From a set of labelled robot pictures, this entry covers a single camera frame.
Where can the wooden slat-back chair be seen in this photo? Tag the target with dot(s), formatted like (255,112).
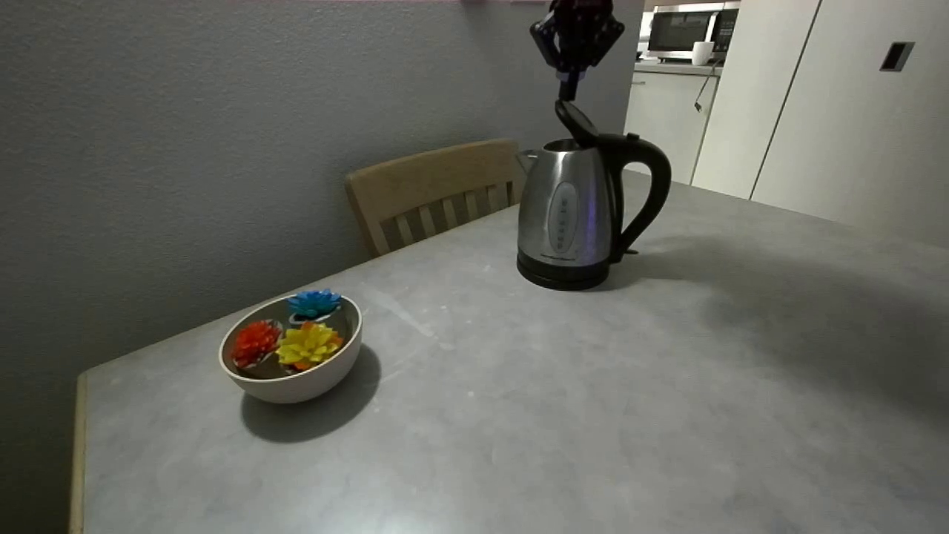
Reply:
(424,189)

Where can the white cup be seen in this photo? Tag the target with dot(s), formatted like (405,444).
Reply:
(704,52)

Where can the stainless steel electric kettle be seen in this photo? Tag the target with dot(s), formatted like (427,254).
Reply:
(574,211)

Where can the white ceramic bowl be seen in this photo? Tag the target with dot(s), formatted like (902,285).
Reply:
(298,380)

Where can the blue toy flower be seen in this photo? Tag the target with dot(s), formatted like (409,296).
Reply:
(314,304)

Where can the black wall plate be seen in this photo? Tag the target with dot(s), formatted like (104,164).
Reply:
(897,58)

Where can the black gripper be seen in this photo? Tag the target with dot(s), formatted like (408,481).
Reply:
(583,8)

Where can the white kitchen base cabinet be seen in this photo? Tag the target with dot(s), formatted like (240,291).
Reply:
(669,122)

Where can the silver microwave oven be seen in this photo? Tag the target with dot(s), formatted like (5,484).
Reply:
(693,32)

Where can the yellow toy flower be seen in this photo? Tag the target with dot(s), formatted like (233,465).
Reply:
(310,346)

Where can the tall white cabinet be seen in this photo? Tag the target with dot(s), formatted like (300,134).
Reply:
(850,109)

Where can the red toy flower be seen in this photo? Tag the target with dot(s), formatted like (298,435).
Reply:
(252,343)

